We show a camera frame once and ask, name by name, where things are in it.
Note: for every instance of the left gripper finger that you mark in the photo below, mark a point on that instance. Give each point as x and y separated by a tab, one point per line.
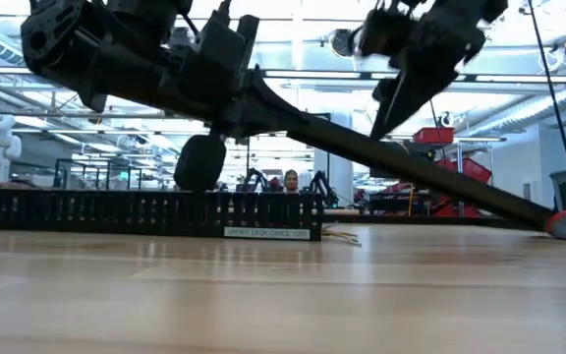
248	125
273	100

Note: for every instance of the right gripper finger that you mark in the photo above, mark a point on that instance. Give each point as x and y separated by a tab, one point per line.
420	88
386	98

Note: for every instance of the black duct cover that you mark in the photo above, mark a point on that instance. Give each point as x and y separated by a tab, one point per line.
411	167

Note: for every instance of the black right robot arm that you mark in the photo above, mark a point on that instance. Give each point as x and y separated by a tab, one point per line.
494	7

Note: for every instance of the red storage bin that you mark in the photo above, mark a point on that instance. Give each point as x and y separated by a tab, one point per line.
447	201
433	135
455	212
474	169

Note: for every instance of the person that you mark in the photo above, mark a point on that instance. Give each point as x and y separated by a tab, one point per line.
291	181

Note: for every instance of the silver metal rack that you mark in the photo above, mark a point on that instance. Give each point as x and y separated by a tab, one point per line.
460	152

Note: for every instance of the white building column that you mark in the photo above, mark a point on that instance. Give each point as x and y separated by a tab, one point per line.
342	177

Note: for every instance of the green sign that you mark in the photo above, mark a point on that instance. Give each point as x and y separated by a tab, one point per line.
124	175

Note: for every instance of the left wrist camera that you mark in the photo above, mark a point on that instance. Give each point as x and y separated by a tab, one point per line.
199	162

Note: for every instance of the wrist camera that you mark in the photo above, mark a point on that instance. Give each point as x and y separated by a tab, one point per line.
199	162
383	32

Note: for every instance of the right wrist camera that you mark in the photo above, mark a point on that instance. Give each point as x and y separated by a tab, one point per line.
383	32

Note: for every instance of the black background gantry frame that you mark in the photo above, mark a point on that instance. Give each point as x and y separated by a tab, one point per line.
329	169

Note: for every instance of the black aluminium table frame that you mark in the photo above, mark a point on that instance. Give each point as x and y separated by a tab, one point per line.
386	218

